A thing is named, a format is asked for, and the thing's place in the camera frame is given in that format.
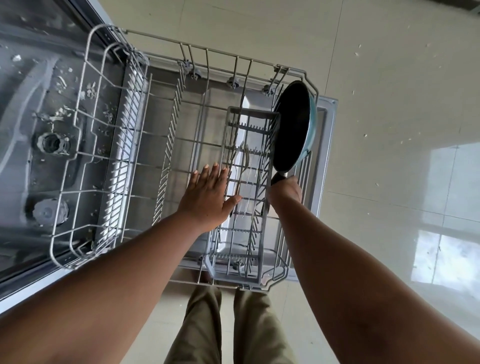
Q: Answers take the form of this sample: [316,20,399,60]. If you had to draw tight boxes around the person's right hand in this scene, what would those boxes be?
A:
[266,176,303,217]

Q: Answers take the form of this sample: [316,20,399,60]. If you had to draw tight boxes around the person's left hand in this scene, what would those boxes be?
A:
[176,162,243,233]

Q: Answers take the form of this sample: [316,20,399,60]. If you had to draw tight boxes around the black frying pan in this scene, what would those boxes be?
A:
[269,80,318,185]

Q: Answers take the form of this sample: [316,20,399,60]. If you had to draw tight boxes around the wire dish rack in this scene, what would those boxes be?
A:
[49,24,320,293]

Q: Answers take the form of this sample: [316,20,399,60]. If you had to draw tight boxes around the silver dishwasher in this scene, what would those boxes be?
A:
[0,0,339,316]

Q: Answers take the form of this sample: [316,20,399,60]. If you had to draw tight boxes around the person's right forearm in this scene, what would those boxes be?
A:
[271,202,480,364]

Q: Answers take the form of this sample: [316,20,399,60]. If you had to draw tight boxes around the person's left forearm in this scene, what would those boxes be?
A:
[0,211,211,364]

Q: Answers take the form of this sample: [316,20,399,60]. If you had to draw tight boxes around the person's khaki trousers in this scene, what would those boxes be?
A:
[163,279,299,364]

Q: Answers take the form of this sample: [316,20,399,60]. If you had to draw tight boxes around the dark cutlery basket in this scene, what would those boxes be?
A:
[204,106,282,286]

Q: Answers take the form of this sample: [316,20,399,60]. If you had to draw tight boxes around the beige base cabinet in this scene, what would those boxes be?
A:
[427,0,480,10]

